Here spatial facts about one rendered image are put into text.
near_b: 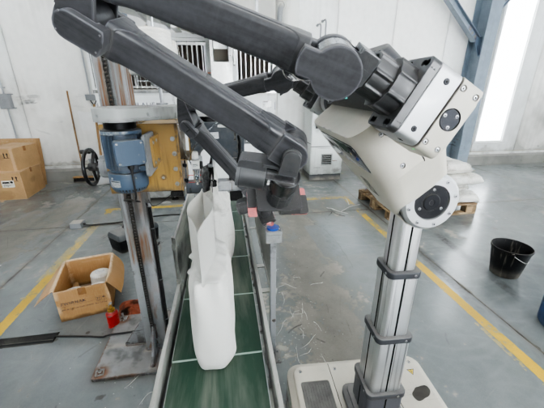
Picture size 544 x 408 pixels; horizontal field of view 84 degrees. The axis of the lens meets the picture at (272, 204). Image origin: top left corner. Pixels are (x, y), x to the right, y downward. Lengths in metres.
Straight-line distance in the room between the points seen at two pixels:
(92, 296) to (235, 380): 1.38
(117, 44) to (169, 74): 0.08
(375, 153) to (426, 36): 5.89
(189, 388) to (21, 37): 5.57
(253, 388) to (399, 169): 1.02
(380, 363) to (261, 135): 0.95
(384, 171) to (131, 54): 0.53
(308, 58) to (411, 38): 5.94
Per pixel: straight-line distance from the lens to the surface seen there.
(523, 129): 8.15
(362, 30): 6.00
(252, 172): 0.59
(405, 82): 0.53
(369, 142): 0.68
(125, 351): 2.18
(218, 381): 1.43
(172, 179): 1.50
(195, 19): 0.52
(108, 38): 0.56
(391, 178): 0.73
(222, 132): 1.43
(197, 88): 0.54
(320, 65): 0.48
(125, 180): 1.33
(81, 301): 2.52
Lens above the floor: 1.48
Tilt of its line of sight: 21 degrees down
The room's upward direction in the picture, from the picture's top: straight up
